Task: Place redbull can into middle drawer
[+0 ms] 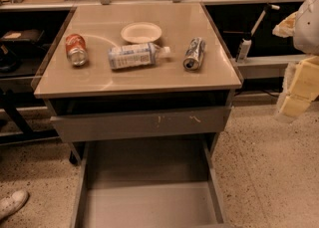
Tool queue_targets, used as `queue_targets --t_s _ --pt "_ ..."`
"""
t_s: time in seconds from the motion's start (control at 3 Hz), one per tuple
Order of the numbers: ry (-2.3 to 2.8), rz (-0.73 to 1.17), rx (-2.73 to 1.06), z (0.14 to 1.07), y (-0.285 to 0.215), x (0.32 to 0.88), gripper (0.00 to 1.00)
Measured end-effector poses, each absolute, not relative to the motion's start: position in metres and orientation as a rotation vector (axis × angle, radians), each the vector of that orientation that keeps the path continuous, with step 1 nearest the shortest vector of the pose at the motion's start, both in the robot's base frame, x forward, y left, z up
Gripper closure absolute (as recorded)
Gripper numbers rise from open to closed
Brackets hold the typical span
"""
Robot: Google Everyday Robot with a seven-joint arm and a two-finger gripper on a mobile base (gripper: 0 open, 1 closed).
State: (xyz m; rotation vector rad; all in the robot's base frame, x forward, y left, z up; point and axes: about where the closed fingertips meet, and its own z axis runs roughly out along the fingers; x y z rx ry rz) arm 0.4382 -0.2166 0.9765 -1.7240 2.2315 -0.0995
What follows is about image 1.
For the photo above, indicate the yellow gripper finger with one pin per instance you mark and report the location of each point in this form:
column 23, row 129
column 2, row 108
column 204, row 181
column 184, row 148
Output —
column 286, row 27
column 300, row 87

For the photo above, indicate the white rod tool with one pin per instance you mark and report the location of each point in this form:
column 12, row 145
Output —
column 266, row 9

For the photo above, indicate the closed grey top drawer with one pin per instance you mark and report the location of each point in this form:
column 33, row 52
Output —
column 89, row 127

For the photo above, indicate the open grey middle drawer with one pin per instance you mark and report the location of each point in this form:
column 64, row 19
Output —
column 153, row 183

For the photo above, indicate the white paper bowl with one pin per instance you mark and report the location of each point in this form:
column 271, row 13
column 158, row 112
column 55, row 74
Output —
column 141, row 32

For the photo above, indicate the silver blue redbull can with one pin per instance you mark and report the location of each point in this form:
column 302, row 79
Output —
column 194, row 54

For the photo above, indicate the white sneaker shoe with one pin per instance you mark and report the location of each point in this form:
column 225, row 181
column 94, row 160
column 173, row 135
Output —
column 13, row 203

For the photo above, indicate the red coca-cola can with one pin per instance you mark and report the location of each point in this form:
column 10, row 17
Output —
column 76, row 50

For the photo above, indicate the plastic bottle with blue label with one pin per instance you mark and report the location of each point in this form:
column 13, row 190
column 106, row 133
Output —
column 136, row 55

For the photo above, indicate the grey drawer cabinet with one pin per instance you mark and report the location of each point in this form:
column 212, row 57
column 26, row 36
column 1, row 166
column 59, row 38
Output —
column 97, row 89

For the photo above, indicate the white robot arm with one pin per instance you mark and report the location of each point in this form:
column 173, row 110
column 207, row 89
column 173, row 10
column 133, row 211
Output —
column 305, row 37

